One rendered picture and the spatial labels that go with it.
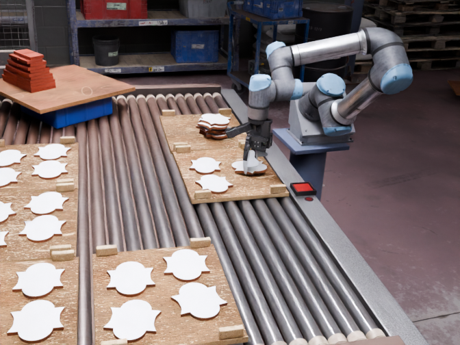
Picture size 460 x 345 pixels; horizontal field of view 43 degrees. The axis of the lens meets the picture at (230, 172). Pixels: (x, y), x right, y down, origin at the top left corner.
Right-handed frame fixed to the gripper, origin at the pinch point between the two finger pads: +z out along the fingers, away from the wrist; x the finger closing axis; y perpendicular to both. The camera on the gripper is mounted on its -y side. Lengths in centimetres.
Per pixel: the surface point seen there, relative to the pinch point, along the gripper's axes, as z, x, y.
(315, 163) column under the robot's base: 18, 54, 13
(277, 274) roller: 4, -56, 30
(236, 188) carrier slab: 1.4, -16.4, 1.6
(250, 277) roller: 3, -62, 24
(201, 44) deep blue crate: 61, 400, -208
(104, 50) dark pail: 64, 329, -290
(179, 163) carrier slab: 1.4, -7.0, -25.8
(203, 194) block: -0.4, -28.7, -5.5
